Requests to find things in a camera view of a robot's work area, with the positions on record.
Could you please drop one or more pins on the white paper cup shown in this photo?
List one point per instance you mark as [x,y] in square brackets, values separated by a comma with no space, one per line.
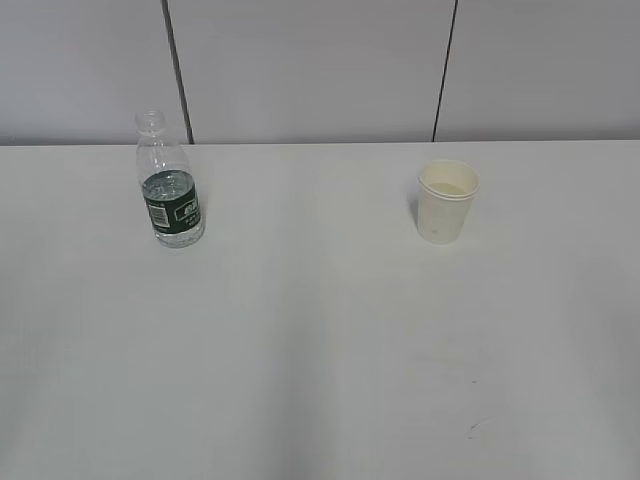
[446,191]

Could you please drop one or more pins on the clear green-label water bottle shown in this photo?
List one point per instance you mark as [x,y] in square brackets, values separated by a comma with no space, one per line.
[166,182]

